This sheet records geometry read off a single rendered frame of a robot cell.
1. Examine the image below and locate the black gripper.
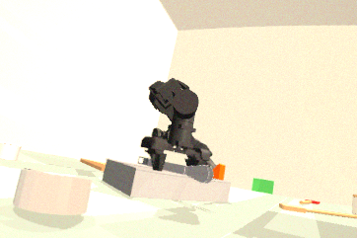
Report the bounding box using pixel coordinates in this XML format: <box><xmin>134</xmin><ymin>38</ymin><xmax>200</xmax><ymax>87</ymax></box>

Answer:
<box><xmin>140</xmin><ymin>120</ymin><xmax>211</xmax><ymax>172</ymax></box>

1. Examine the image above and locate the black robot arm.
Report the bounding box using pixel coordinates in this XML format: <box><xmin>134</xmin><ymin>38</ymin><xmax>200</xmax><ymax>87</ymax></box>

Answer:
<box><xmin>148</xmin><ymin>78</ymin><xmax>213</xmax><ymax>156</ymax></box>

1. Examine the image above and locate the white cylinder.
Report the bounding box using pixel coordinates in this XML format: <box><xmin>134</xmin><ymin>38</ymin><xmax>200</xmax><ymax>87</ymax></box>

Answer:
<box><xmin>0</xmin><ymin>141</ymin><xmax>22</xmax><ymax>160</ymax></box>

